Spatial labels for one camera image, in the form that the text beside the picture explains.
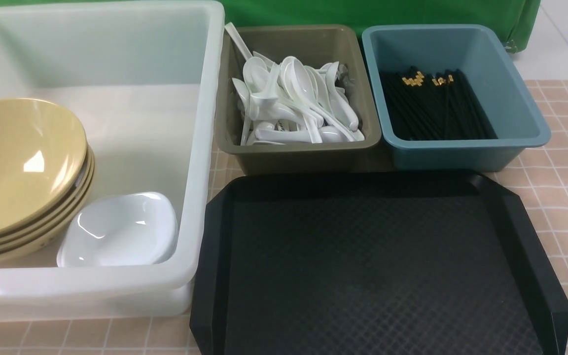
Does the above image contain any tan noodle bowl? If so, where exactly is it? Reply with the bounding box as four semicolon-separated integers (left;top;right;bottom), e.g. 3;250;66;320
0;98;87;232

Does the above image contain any white spoon red handle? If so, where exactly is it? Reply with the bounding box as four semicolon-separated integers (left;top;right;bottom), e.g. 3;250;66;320
322;62;359;131

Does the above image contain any bottom stacked tan bowl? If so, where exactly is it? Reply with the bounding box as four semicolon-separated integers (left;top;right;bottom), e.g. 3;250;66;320
0;168;95;261

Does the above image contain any middle stacked tan bowl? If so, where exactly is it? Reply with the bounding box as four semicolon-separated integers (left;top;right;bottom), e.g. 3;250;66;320
0;146;95;252

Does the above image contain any pile of white spoons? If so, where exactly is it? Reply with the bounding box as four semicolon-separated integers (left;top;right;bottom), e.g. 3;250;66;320
232;52;365;145

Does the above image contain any top white soup spoon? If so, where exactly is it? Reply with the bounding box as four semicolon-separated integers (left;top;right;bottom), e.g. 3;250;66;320
281;56;357;142

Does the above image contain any black plastic serving tray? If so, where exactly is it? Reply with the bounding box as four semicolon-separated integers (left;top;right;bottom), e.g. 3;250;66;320
190;170;568;355

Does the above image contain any white spoon leaning on rim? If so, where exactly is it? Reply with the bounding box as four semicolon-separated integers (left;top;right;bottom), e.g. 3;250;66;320
224;22;253;60

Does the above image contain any olive plastic spoon bin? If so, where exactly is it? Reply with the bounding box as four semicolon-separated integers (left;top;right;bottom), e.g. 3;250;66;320
214;25;382;176

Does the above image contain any white dish in tub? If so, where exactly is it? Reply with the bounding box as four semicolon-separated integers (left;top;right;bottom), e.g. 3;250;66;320
56;192;178;268

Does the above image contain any bundle of black chopsticks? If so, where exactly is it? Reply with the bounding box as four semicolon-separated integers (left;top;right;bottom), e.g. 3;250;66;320
379;67;498;141

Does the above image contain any large white plastic tub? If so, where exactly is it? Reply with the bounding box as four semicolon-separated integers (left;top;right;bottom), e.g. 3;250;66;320
0;0;225;322

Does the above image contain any blue plastic chopstick bin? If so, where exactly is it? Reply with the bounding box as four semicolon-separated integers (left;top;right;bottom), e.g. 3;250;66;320
361;24;551;172

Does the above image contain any green cloth backdrop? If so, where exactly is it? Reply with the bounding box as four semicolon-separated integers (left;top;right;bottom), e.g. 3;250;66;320
0;0;542;54

